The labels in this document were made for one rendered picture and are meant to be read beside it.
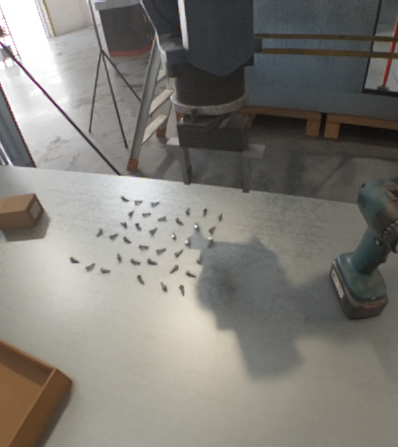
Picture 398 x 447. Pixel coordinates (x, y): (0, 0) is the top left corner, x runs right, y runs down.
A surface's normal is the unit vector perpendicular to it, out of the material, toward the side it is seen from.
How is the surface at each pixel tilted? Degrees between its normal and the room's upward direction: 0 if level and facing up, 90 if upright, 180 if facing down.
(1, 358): 0
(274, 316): 0
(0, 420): 0
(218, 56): 90
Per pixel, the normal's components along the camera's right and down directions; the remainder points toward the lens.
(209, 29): 0.24, 0.65
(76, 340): -0.10, -0.72
